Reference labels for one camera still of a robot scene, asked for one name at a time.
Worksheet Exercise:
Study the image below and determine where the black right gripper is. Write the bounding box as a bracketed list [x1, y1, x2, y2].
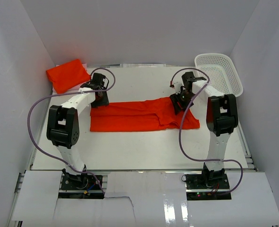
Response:
[169, 90, 196, 115]

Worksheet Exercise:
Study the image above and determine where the orange t-shirt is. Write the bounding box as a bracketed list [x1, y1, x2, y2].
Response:
[90, 97, 200, 132]
[46, 59, 91, 94]

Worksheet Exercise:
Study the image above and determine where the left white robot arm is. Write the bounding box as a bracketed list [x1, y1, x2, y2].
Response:
[46, 73, 109, 189]

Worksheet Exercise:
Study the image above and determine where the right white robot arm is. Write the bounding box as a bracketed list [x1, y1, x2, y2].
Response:
[169, 68, 238, 190]

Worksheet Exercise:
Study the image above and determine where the white perforated plastic basket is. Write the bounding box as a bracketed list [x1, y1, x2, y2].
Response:
[194, 53, 243, 97]

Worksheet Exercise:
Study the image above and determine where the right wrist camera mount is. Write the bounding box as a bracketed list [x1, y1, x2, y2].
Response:
[170, 81, 183, 94]

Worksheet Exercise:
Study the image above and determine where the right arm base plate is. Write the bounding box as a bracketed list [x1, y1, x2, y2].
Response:
[181, 174, 232, 201]

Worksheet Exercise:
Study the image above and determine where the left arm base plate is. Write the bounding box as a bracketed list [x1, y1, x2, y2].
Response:
[58, 174, 104, 200]

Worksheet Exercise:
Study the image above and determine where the aluminium frame rail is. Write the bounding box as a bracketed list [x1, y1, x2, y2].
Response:
[7, 173, 25, 227]

